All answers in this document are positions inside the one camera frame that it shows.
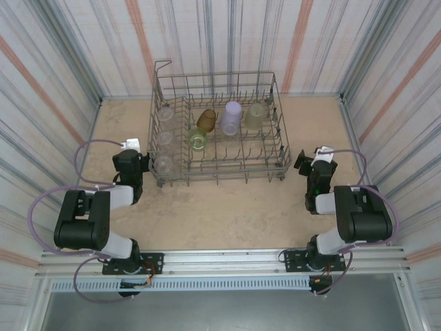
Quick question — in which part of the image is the grey metal panel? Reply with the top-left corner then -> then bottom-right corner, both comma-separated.
40,290 -> 413,331

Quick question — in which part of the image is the amber textured glass cup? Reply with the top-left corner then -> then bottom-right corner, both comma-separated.
196,108 -> 218,134

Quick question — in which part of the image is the aluminium back rail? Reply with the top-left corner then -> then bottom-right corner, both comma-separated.
102,92 -> 342,101

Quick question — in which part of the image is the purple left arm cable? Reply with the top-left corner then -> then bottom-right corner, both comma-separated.
28,138 -> 136,304

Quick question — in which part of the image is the lavender plastic tumbler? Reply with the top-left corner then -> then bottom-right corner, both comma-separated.
220,100 -> 244,137

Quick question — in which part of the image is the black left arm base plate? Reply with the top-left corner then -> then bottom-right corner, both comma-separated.
102,252 -> 165,276

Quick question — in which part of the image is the clear plastic cup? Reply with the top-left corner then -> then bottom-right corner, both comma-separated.
153,154 -> 178,174
157,106 -> 181,127
156,130 -> 181,153

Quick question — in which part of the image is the green translucent cup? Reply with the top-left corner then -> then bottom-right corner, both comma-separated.
187,128 -> 209,152

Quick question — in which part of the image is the pale yellow textured cup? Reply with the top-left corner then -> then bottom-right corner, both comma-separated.
244,103 -> 267,130

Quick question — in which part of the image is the grey wire dish rack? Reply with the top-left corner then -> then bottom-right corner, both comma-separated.
147,60 -> 291,189

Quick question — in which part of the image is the aluminium side rail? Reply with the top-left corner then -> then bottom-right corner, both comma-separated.
339,92 -> 392,247

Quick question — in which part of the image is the aluminium mounting rail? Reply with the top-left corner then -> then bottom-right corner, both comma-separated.
34,245 -> 413,279

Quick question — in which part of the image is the orange red wire bundle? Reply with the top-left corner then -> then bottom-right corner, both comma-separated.
143,260 -> 155,287
318,263 -> 335,283

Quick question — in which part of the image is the slotted grey cable duct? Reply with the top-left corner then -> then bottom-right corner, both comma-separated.
48,277 -> 314,292

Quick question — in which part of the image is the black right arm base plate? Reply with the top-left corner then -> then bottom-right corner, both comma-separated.
283,250 -> 346,274

